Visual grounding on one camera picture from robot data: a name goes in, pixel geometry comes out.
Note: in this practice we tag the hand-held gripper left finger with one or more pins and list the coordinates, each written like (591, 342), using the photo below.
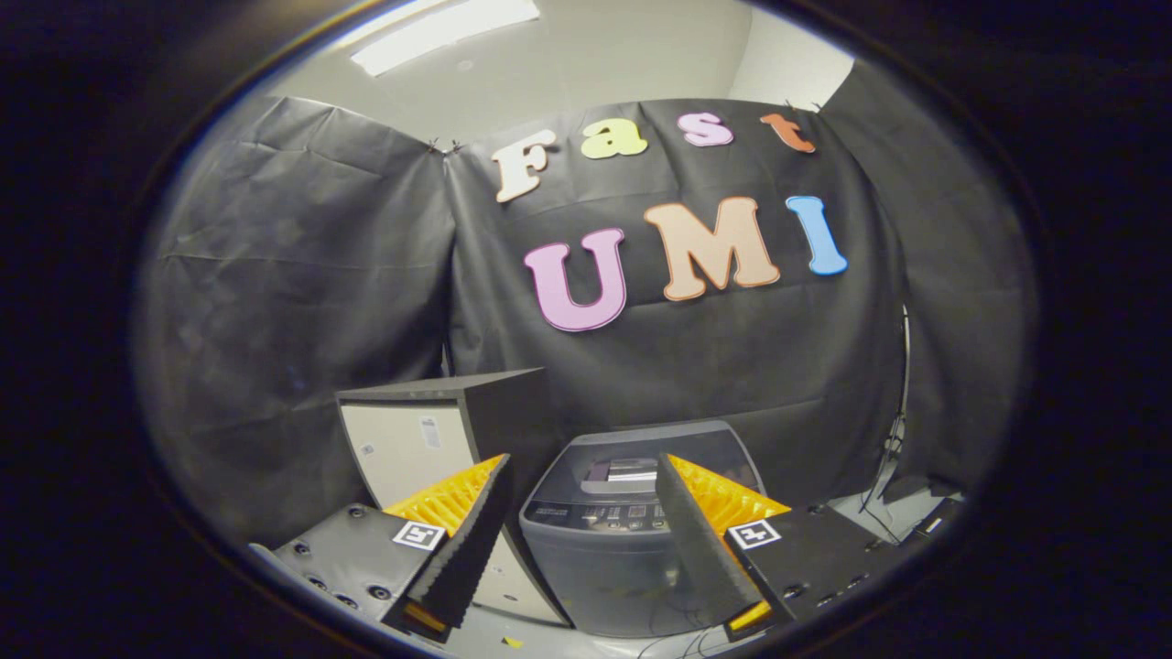
(462, 549)

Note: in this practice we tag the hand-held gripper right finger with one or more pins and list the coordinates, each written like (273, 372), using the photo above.
(700, 549)

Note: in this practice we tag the grey washing machine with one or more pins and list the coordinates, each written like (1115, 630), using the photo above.
(595, 577)

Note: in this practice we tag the grey cabinet with beige door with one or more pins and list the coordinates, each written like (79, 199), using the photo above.
(403, 448)

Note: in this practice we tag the black device on floor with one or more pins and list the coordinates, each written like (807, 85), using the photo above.
(934, 522)

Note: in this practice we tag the black backdrop cloth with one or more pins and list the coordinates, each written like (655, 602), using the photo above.
(302, 275)

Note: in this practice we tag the ceiling light panel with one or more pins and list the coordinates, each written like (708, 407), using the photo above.
(439, 32)

